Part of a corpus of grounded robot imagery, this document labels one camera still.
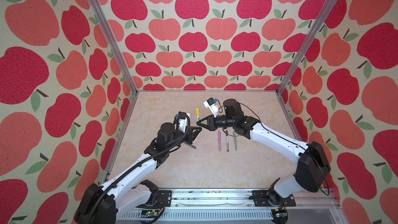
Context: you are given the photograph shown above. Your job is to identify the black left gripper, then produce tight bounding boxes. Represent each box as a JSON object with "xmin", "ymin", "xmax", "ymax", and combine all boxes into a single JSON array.
[{"xmin": 166, "ymin": 126, "xmax": 202, "ymax": 150}]

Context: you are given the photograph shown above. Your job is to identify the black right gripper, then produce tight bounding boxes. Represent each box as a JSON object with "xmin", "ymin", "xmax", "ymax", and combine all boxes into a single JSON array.
[{"xmin": 194, "ymin": 113, "xmax": 235, "ymax": 131}]

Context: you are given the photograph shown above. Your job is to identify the pink pen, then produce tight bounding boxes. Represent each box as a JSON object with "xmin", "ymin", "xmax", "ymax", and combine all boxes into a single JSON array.
[{"xmin": 218, "ymin": 131, "xmax": 222, "ymax": 152}]

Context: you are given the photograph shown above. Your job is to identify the white pen brown end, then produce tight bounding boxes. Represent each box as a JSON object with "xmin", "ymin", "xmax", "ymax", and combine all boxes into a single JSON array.
[{"xmin": 225, "ymin": 130, "xmax": 230, "ymax": 152}]

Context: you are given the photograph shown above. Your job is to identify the light green pen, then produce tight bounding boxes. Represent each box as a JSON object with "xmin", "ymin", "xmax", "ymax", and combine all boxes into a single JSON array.
[{"xmin": 233, "ymin": 131, "xmax": 238, "ymax": 151}]

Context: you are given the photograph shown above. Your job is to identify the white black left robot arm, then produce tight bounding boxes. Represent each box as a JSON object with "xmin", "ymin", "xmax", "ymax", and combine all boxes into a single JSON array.
[{"xmin": 74, "ymin": 122, "xmax": 202, "ymax": 224}]

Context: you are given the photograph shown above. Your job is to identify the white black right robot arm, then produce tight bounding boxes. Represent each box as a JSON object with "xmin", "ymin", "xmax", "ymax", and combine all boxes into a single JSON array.
[{"xmin": 197, "ymin": 97, "xmax": 331, "ymax": 206}]

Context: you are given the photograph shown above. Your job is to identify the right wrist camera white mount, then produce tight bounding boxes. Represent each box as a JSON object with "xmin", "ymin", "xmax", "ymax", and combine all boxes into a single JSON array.
[{"xmin": 204, "ymin": 97, "xmax": 220, "ymax": 118}]

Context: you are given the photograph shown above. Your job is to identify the aluminium front rail base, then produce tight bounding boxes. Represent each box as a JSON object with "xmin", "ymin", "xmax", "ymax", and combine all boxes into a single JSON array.
[{"xmin": 115, "ymin": 188, "xmax": 348, "ymax": 224}]

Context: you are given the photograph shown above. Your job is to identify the black corrugated cable conduit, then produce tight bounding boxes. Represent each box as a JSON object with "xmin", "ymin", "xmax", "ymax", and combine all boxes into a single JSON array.
[{"xmin": 85, "ymin": 114, "xmax": 191, "ymax": 224}]

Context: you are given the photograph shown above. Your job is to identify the aluminium left rear corner post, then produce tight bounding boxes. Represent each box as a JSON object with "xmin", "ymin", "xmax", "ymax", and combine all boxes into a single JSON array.
[{"xmin": 88, "ymin": 0, "xmax": 138, "ymax": 96}]

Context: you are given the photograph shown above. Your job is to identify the aluminium corner post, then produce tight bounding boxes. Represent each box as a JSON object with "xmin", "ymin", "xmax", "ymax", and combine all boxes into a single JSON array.
[
  {"xmin": 88, "ymin": 0, "xmax": 138, "ymax": 96},
  {"xmin": 276, "ymin": 0, "xmax": 337, "ymax": 96}
]

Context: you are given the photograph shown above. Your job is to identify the aluminium right rear corner post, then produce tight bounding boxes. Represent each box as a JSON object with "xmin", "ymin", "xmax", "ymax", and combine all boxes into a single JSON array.
[{"xmin": 276, "ymin": 0, "xmax": 337, "ymax": 96}]

